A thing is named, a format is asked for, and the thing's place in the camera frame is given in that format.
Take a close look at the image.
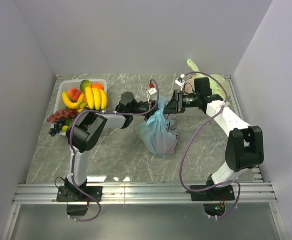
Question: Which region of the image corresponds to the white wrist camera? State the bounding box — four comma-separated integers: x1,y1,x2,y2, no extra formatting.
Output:
146,83,157,100
175,74,185,88

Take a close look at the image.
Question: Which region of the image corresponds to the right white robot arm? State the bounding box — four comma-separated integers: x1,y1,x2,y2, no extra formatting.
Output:
164,77,264,200

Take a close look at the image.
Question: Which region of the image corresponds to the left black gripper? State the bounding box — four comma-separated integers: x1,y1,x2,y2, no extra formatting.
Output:
130,100,168,127

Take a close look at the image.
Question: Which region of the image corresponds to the orange red fake peach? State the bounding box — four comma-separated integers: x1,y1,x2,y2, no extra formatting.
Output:
67,87,82,102

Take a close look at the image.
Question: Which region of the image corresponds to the small yellow fake fruit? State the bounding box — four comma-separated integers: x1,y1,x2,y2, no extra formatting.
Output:
62,125,68,133

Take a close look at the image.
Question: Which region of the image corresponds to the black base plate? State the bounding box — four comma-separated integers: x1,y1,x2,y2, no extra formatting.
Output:
190,184,234,217
55,177,103,217

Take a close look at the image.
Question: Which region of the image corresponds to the green yellow mango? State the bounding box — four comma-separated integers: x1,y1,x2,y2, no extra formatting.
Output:
80,79,92,92

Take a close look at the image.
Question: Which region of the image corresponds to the dark blue grape bunch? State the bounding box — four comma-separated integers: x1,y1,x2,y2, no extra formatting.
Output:
49,119,65,137

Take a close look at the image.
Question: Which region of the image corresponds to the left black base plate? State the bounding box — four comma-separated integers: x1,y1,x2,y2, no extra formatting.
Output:
55,177,103,217

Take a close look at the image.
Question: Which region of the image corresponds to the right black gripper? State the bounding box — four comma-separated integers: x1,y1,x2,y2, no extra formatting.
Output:
161,90,199,115

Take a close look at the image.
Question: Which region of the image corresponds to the blue printed plastic bag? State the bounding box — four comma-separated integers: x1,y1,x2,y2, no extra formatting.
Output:
137,96,178,156

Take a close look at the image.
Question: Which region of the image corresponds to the orange fake fruit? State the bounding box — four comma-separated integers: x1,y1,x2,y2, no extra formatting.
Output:
91,83,104,90

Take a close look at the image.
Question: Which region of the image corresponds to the aluminium mounting rail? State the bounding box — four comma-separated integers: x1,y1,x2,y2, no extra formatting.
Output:
13,182,276,205

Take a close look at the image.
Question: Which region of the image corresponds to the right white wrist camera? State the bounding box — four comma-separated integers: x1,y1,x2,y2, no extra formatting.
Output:
175,74,185,88

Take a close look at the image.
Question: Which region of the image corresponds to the light purple grape bunch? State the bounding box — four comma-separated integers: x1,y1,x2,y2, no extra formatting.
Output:
47,108,78,123

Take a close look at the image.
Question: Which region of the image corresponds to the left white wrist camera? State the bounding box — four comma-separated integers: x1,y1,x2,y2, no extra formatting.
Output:
146,83,157,100

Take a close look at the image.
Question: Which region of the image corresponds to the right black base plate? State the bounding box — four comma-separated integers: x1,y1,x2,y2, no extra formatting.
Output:
190,184,234,217

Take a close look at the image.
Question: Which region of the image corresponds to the white plastic fruit basket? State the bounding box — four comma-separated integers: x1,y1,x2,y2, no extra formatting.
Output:
53,78,108,137

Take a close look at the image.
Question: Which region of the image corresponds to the single yellow banana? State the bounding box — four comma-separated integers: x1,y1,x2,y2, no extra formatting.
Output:
62,91,84,110

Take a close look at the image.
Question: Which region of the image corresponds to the tied green plastic bag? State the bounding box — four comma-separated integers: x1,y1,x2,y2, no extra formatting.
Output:
184,59,230,100

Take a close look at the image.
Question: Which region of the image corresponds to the yellow banana bunch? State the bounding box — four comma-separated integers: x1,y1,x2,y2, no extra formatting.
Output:
85,87,108,111

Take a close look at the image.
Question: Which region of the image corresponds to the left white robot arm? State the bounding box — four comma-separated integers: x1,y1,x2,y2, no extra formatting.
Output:
58,91,159,201

